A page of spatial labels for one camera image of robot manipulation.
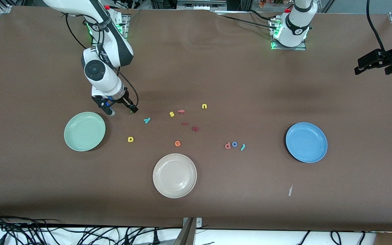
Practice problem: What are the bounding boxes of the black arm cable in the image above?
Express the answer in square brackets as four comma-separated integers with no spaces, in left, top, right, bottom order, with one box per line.
[65,13,139,107]
[366,0,388,52]

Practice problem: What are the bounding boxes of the black floor cable tangle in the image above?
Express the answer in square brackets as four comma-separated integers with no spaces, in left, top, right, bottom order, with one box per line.
[0,210,183,245]

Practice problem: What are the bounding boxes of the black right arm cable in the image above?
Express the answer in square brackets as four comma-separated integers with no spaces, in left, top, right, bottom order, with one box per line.
[65,13,139,107]

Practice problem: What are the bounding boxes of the green plate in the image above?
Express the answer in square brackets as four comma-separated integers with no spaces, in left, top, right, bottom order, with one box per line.
[64,112,106,152]

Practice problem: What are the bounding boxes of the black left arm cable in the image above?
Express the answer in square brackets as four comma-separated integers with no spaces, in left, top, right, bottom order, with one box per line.
[366,0,388,52]

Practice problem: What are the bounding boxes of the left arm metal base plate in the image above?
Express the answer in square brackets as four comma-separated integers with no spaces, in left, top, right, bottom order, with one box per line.
[270,19,307,51]

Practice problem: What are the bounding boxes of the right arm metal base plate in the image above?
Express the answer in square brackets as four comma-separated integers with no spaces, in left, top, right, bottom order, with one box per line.
[91,14,129,47]

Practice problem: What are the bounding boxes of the brown table cover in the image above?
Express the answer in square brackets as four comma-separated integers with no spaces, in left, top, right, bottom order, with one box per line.
[0,6,392,232]

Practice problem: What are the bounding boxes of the metal table bracket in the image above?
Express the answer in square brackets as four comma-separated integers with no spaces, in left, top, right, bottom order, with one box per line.
[173,217,202,245]

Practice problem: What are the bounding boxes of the grey metal box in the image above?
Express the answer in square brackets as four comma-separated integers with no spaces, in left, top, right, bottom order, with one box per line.
[177,0,227,11]

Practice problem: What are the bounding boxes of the blue plate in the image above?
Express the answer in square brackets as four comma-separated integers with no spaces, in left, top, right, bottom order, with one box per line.
[285,122,328,163]

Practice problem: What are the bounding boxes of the beige plate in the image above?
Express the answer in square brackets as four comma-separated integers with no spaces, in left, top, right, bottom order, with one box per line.
[152,153,197,199]

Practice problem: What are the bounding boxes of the black cable on table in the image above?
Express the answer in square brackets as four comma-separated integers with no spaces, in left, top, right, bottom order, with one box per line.
[216,10,275,30]

